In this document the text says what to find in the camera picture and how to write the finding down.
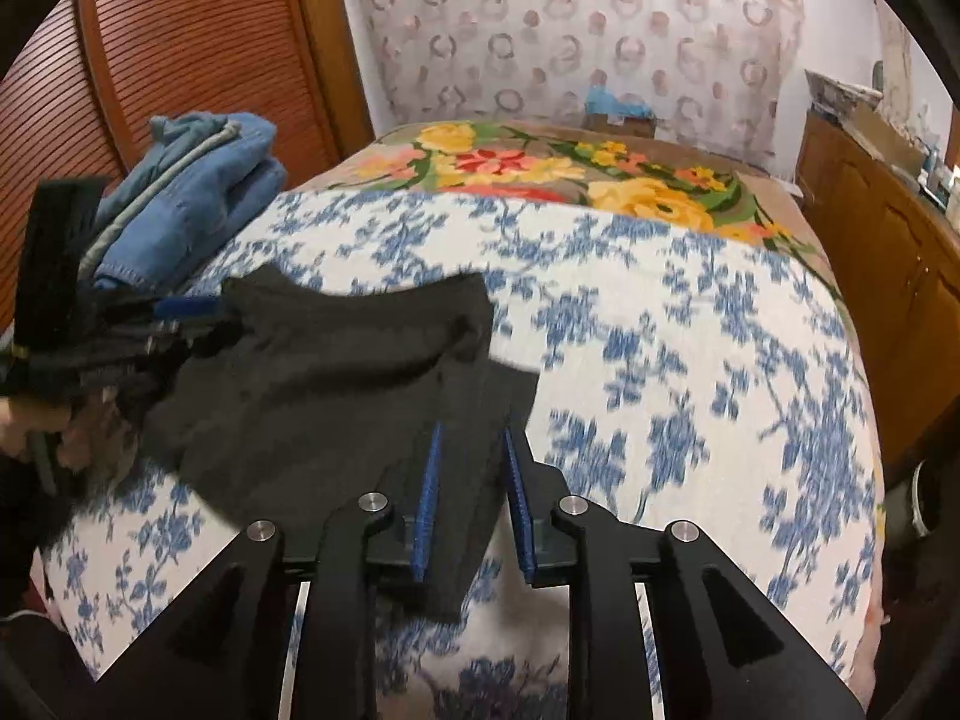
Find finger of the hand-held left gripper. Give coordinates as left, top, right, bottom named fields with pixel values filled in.
left=94, top=295, right=226, bottom=323
left=75, top=319, right=230, bottom=376

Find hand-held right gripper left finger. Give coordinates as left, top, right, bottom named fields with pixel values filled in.
left=161, top=420, right=451, bottom=720

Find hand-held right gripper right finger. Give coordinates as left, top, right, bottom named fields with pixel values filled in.
left=499, top=427, right=848, bottom=720

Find black pants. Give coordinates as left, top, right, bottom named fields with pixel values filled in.
left=71, top=265, right=542, bottom=625

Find person's left hand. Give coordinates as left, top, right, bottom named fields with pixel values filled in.
left=0, top=396, right=80, bottom=475

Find blue folded jeans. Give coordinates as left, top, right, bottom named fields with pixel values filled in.
left=94, top=114, right=289, bottom=295

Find teal folded garment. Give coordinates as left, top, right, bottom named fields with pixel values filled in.
left=148, top=112, right=235, bottom=155

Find blue floral bedspread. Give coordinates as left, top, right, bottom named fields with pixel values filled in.
left=41, top=186, right=887, bottom=720

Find wooden louvered door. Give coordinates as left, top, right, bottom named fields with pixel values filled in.
left=0, top=0, right=377, bottom=335

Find yellow red flower blanket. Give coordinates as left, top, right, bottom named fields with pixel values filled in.
left=351, top=118, right=842, bottom=297

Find small cardboard box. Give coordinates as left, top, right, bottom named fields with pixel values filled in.
left=583, top=109, right=659, bottom=140

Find blue plastic bag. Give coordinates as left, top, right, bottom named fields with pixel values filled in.
left=583, top=85, right=655, bottom=122

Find wooden cabinet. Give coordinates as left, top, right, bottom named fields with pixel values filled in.
left=793, top=111, right=960, bottom=470

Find circle patterned curtain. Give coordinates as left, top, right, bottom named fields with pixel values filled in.
left=347, top=0, right=809, bottom=175

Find open cardboard box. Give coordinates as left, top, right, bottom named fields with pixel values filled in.
left=846, top=100, right=929, bottom=175

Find cream lace curtain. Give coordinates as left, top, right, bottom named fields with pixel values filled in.
left=872, top=0, right=917, bottom=117

